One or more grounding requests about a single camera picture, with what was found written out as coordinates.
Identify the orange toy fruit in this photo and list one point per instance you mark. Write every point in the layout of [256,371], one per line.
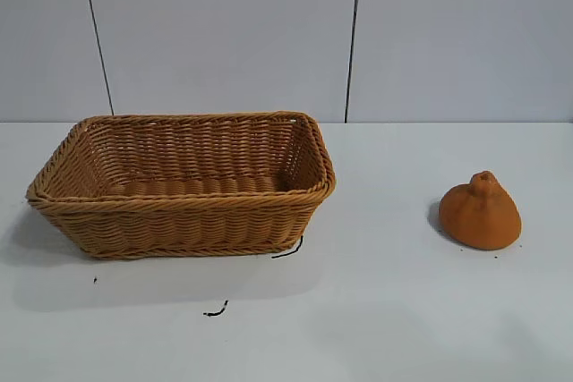
[481,216]

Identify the brown woven wicker basket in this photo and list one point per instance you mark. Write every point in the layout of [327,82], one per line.
[188,216]

